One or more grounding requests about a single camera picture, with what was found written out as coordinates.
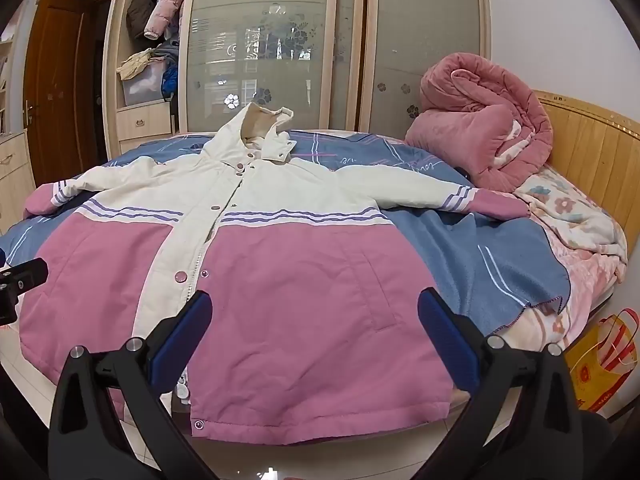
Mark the blue bag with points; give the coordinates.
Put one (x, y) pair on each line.
(169, 82)

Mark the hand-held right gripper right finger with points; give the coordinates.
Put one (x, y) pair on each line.
(445, 340)

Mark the frosted glass sliding door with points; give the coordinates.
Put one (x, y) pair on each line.
(280, 60)
(425, 25)

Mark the light wooden wardrobe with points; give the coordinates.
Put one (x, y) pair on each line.
(112, 60)

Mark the pink floral bed sheet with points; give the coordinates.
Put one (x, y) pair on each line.
(585, 285)

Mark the grey folded clothes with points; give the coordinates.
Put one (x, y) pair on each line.
(165, 51)

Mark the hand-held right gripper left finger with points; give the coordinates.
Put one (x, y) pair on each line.
(182, 340)

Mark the pink rolled quilt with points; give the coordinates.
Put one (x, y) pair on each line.
(450, 130)

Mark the dark hanging coat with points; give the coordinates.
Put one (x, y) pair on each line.
(140, 10)

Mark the red and yellow shopping bag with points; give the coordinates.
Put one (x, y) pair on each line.
(600, 370)

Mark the wooden headboard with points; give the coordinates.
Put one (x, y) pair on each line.
(590, 145)

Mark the pink and cream hooded jacket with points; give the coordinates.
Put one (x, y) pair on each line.
(300, 285)

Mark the cream crumpled cloth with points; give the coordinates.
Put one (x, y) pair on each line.
(134, 64)

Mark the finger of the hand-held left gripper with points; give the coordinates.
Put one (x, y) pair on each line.
(25, 275)

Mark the light wooden cabinet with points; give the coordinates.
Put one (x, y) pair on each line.
(15, 180)

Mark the bookshelf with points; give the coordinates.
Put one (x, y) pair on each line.
(4, 85)

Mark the wardrobe drawer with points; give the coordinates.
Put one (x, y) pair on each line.
(145, 121)

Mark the blue striped blanket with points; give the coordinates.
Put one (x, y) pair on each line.
(450, 250)

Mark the white floral blanket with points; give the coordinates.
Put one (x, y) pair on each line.
(565, 210)

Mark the small black object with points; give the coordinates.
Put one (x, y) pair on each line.
(462, 172)

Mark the brown wooden door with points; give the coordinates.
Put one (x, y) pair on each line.
(55, 85)

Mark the clear plastic storage box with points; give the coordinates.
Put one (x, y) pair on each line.
(145, 87)

